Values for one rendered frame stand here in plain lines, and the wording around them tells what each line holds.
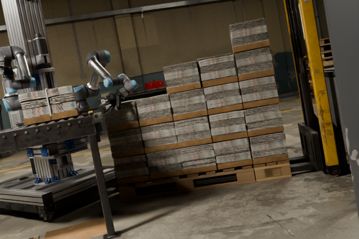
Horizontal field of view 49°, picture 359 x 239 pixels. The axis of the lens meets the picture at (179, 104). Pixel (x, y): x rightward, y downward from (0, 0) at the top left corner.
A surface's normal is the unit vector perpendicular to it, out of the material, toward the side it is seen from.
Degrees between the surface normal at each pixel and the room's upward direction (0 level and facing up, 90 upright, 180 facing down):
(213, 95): 89
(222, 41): 90
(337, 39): 90
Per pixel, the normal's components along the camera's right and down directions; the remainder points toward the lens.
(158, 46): 0.22, 0.01
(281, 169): -0.13, 0.07
